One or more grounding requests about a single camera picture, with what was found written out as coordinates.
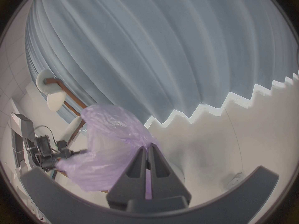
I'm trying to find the purple plastic bag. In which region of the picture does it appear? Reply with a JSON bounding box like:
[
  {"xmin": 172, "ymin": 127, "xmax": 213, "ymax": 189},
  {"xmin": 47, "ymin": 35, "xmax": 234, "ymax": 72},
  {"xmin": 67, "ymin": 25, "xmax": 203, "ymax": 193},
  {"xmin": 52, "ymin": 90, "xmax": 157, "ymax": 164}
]
[{"xmin": 57, "ymin": 104, "xmax": 162, "ymax": 200}]

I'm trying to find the white cushioned wooden chair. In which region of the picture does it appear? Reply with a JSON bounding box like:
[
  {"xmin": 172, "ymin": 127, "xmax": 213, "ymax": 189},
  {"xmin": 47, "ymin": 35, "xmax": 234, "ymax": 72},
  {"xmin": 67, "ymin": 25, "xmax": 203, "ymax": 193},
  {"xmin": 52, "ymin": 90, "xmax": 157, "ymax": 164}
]
[{"xmin": 36, "ymin": 69, "xmax": 110, "ymax": 194}]

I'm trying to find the white trash bin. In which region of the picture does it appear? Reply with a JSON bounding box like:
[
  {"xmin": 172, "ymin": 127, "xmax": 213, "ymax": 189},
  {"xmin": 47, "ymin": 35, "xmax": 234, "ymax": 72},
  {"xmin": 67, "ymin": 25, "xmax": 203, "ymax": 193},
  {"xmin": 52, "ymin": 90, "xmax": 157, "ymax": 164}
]
[{"xmin": 90, "ymin": 138, "xmax": 186, "ymax": 191}]

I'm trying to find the crumpled white paper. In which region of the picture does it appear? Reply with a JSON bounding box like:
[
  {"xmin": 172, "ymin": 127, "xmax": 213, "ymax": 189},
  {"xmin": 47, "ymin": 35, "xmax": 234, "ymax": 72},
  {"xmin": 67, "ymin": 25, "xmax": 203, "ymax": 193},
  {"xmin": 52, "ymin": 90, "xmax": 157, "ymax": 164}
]
[{"xmin": 224, "ymin": 172, "xmax": 244, "ymax": 187}]

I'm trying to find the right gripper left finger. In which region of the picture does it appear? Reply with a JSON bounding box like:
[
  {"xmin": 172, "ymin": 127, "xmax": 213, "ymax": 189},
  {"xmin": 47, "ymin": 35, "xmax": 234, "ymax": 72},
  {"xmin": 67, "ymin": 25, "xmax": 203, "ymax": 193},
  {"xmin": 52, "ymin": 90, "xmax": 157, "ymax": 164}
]
[{"xmin": 106, "ymin": 146, "xmax": 149, "ymax": 211}]

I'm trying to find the pale blue curtain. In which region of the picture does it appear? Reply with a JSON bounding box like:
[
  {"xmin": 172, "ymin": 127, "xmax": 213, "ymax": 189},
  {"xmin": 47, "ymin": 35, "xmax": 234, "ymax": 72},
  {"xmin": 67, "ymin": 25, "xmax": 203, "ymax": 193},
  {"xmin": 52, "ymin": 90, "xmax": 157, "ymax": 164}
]
[{"xmin": 24, "ymin": 0, "xmax": 299, "ymax": 128}]

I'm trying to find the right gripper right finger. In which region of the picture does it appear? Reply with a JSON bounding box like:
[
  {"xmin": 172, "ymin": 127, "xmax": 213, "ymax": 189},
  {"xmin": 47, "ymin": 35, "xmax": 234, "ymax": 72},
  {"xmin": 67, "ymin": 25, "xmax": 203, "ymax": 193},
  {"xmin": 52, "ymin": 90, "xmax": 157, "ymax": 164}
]
[{"xmin": 149, "ymin": 143, "xmax": 192, "ymax": 210}]

